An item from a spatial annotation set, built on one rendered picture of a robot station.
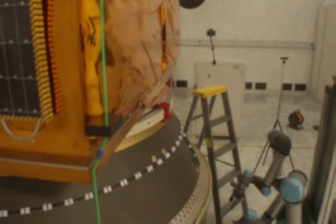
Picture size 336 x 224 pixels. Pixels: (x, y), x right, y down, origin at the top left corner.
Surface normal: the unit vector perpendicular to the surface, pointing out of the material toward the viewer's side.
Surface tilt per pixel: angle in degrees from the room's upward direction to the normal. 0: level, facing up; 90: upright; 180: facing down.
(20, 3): 90
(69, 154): 91
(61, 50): 91
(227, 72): 90
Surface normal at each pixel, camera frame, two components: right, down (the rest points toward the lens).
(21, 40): -0.15, 0.26
